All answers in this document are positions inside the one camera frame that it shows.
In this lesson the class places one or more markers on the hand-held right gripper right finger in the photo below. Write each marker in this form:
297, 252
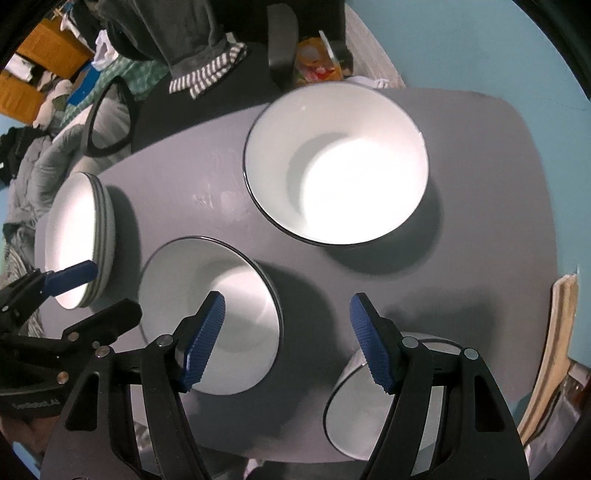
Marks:
374, 346

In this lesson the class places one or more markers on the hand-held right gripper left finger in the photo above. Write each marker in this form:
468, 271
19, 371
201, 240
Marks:
203, 346

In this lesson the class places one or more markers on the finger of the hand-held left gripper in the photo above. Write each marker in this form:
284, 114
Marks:
69, 278
106, 321

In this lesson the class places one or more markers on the white bowl with dark rim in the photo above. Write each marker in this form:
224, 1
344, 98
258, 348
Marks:
175, 286
351, 175
355, 415

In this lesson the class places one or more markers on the striped cloth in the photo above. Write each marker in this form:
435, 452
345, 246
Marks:
18, 254

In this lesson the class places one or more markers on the grey duvet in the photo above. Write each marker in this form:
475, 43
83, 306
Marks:
41, 157

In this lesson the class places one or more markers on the black clothes pile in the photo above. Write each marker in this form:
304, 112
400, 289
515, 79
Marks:
14, 147

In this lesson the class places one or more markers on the beige clothes pile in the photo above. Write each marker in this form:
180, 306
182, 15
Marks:
53, 99

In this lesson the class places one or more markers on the wooden board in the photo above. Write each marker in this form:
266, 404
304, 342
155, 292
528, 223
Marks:
554, 346

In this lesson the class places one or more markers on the blue box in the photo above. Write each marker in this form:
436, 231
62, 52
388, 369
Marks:
81, 90

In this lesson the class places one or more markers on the silver plastic sheet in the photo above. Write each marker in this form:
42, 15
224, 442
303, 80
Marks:
561, 415

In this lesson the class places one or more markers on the green checkered tablecloth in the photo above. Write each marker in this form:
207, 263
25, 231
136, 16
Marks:
138, 74

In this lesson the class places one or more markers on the white plastic bag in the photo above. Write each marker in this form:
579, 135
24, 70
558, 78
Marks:
104, 50

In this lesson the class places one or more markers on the orange wooden wardrobe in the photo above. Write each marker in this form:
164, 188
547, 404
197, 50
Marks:
46, 46

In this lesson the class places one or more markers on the black office chair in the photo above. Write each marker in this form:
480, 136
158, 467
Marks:
231, 92

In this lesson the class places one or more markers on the white floor bag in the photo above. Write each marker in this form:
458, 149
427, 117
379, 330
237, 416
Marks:
369, 83

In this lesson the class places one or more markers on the grey garment with striped cuffs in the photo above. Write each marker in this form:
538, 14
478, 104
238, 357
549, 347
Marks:
194, 41

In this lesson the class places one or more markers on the orange snack packet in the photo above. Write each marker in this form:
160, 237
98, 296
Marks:
314, 60

